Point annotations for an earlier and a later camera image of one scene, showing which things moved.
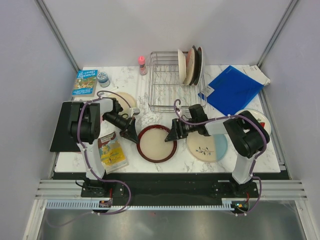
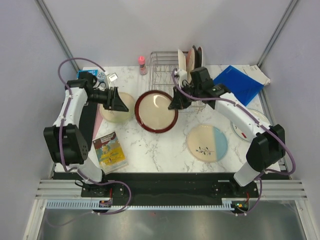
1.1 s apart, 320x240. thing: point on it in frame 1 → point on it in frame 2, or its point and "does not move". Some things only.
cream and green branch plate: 126,101 does not move
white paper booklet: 253,72 does not move
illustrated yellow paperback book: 113,152 does not move
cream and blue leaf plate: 206,149 does not move
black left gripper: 130,132 → 116,103
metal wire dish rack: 166,89 does not move
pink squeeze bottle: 141,60 does not move
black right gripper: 176,131 → 178,101
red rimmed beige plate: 151,145 → 152,113
